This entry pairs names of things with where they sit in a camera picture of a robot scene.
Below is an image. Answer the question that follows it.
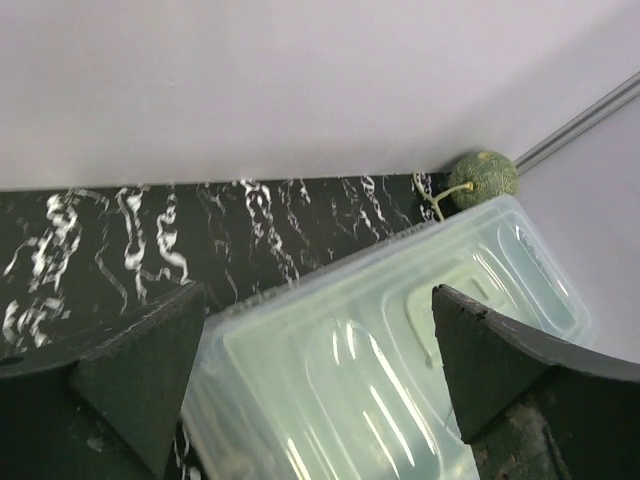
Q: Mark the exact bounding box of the translucent green tool box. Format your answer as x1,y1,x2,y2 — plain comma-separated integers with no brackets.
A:
181,196,598,479

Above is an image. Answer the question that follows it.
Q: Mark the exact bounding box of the green melon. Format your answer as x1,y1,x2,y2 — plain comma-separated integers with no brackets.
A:
413,150,520,222

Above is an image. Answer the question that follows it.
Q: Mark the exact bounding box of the right aluminium frame post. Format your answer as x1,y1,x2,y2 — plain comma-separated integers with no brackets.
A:
515,72,640,174

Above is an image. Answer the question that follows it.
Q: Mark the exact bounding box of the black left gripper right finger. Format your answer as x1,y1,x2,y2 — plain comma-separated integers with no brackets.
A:
432,285,639,479

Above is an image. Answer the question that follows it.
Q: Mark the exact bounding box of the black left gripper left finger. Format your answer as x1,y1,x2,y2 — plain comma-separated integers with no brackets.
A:
1,283,206,479

